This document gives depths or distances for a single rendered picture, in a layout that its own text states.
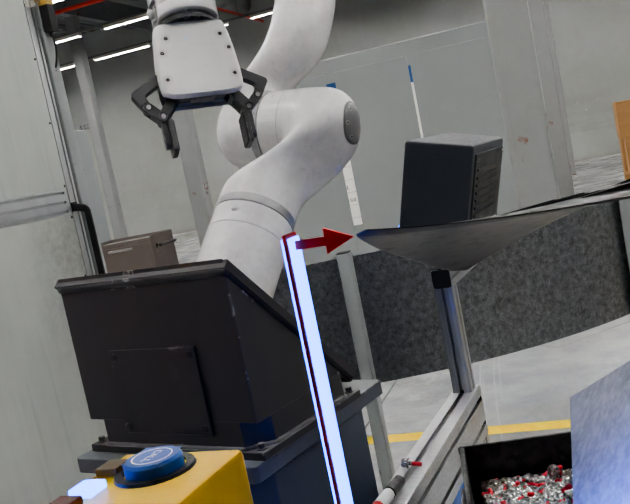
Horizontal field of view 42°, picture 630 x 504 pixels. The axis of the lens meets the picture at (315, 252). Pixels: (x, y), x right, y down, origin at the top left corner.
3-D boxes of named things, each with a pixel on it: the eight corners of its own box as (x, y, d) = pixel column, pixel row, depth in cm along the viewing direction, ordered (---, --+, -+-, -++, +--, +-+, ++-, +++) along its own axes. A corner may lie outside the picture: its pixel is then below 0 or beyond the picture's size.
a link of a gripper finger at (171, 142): (143, 100, 98) (153, 153, 97) (169, 97, 99) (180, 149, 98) (141, 111, 101) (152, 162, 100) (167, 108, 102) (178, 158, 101)
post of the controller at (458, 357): (472, 392, 126) (448, 267, 124) (452, 394, 127) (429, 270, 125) (476, 386, 129) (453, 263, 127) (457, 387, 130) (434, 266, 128)
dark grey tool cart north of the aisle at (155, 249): (177, 334, 726) (155, 234, 716) (109, 344, 744) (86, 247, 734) (197, 321, 771) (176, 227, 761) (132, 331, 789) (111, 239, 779)
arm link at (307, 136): (237, 246, 129) (277, 128, 140) (345, 243, 120) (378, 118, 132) (199, 201, 120) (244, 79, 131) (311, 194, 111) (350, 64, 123)
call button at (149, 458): (165, 490, 53) (159, 464, 52) (115, 491, 54) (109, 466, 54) (197, 464, 56) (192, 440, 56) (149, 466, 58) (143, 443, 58)
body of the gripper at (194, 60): (146, 9, 99) (164, 95, 97) (229, 2, 102) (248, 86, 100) (143, 38, 106) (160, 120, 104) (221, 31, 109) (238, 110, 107)
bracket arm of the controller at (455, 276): (452, 287, 124) (448, 268, 124) (433, 290, 126) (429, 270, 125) (483, 258, 146) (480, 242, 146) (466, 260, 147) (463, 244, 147)
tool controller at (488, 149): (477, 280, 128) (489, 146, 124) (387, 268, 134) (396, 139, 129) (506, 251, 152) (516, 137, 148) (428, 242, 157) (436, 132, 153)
